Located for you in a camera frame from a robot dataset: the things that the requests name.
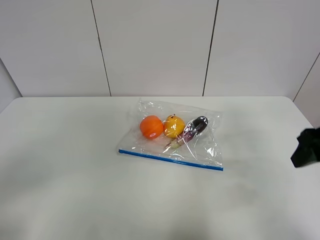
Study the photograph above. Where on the purple eggplant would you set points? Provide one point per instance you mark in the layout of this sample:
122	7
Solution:
191	130

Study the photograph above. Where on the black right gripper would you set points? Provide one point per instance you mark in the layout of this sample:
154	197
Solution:
308	149

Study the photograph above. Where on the clear zip bag blue seal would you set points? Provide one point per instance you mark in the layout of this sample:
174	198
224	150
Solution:
201	152

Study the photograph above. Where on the orange fruit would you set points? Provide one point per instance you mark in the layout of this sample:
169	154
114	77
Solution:
151	127

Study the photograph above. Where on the yellow pear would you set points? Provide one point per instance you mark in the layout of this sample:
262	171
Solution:
173	126

